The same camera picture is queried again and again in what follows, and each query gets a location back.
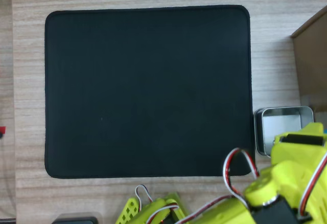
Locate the lime green robot arm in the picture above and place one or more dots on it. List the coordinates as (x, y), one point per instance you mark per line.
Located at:
(230, 213)

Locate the rectangular metal tin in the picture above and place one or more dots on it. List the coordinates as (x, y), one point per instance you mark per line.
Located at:
(281, 124)

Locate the black flat device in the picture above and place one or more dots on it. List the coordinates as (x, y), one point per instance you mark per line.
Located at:
(74, 220)

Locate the black mouse mat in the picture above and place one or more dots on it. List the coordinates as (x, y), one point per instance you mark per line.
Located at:
(145, 91)

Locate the brown cardboard box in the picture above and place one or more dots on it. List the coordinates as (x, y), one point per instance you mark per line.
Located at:
(313, 63)

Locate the small red and black object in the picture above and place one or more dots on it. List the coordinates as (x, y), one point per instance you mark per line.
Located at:
(2, 131)

